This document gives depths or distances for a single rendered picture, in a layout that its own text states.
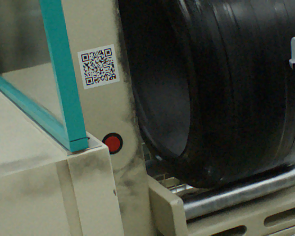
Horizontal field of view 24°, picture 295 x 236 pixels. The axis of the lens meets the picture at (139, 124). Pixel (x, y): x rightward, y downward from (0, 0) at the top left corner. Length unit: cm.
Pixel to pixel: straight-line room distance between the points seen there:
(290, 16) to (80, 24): 40
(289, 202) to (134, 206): 33
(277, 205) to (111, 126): 39
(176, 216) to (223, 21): 39
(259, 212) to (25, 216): 86
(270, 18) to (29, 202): 74
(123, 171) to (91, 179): 73
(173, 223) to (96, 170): 69
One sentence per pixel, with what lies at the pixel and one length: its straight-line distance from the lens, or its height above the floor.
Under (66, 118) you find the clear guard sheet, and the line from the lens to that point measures 68.
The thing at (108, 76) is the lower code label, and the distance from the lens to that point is 138.
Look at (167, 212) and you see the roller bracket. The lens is 140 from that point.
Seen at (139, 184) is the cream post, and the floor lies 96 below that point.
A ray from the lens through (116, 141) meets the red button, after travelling 140.
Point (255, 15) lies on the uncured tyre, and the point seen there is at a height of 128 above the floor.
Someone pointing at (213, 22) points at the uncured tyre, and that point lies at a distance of 127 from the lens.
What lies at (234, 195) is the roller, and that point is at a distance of 147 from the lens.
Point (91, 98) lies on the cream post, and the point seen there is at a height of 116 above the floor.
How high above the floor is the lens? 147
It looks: 16 degrees down
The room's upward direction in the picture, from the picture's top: 9 degrees counter-clockwise
